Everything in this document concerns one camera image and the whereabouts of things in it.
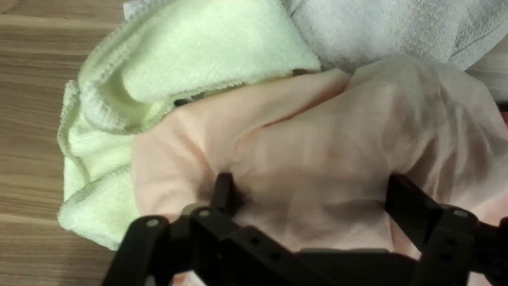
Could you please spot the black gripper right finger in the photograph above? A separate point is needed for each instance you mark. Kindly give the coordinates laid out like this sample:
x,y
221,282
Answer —
x,y
452,242

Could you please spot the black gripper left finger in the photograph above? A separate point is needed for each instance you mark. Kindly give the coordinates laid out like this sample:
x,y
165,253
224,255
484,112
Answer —
x,y
206,242

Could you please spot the peach pink cloth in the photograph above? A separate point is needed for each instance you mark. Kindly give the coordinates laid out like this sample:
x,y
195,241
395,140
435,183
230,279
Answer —
x,y
311,155

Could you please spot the pale green towel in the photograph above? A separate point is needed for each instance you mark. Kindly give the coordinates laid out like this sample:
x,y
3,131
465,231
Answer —
x,y
95,137

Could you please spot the white grey towel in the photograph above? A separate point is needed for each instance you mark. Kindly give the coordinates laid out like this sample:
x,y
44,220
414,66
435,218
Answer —
x,y
381,26

